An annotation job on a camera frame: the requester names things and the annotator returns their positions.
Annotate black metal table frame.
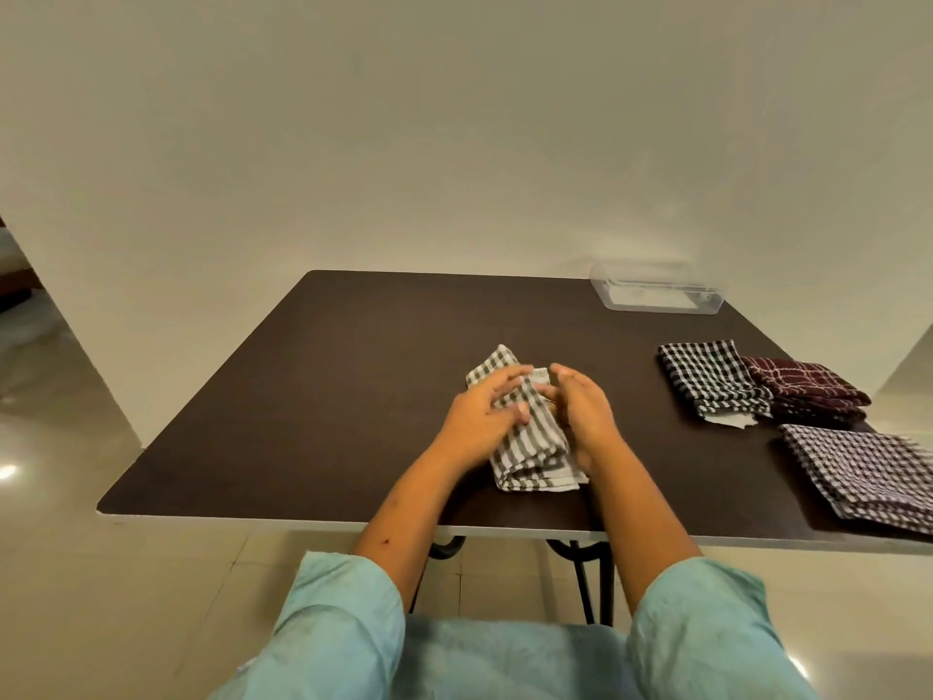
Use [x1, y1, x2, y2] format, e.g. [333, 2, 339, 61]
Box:
[408, 535, 618, 628]

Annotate maroon checked cloth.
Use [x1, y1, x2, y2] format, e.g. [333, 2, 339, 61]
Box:
[741, 356, 873, 429]

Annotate clear plastic container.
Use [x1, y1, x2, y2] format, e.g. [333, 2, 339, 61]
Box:
[589, 261, 727, 315]

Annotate person's right hand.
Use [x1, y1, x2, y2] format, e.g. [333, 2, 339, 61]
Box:
[535, 363, 625, 475]

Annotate dark wooden furniture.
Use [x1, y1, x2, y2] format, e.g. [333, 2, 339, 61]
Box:
[0, 217, 45, 315]

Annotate black white checked cloth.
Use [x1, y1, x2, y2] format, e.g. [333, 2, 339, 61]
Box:
[657, 339, 774, 420]

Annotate person's right forearm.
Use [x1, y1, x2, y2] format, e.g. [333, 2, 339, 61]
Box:
[583, 436, 705, 616]

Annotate purple white checked cloth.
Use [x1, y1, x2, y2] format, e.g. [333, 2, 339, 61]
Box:
[778, 424, 933, 537]

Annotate person's left hand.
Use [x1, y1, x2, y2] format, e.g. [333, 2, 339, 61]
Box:
[435, 364, 536, 472]

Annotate light teal garment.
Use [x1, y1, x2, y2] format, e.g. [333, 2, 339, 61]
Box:
[207, 550, 822, 700]

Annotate green white striped cloth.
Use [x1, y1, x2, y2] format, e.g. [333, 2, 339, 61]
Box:
[466, 344, 590, 494]

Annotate person's left forearm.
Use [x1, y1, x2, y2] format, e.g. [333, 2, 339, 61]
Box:
[353, 443, 469, 614]

